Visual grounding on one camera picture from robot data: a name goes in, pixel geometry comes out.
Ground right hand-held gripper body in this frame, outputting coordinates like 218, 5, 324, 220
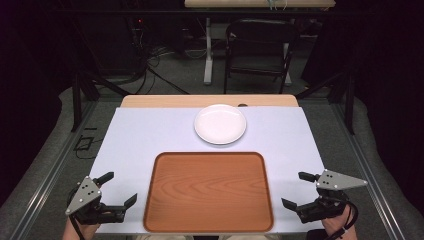
295, 169, 369, 225

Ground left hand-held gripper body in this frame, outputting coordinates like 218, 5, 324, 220
65, 175, 126, 226

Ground person's left hand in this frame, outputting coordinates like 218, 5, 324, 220
62, 217, 101, 240

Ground person's right hand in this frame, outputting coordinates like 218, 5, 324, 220
320, 203, 359, 240

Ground white table mat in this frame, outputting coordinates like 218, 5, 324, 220
88, 106, 326, 235

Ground black metal stand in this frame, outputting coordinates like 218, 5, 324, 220
294, 70, 356, 136
70, 70, 132, 133

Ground brown wooden tray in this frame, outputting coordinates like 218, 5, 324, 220
143, 151, 275, 234

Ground round white plate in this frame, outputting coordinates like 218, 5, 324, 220
193, 103, 248, 146

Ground white desk leg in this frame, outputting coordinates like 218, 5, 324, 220
202, 17, 215, 86
282, 42, 293, 87

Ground dark equipment rack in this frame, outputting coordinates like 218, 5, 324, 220
79, 14, 149, 77

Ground black folding chair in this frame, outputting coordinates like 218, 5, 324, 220
223, 18, 300, 95

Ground light wooden desk top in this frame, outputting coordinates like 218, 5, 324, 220
184, 0, 337, 9

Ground aluminium frame rail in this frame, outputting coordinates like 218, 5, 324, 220
9, 99, 98, 240
329, 99, 408, 240

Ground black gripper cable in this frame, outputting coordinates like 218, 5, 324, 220
67, 214, 86, 240
328, 199, 360, 240

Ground thin black floor cable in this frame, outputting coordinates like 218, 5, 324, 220
73, 134, 105, 161

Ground black floor cables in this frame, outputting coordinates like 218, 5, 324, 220
131, 44, 192, 96

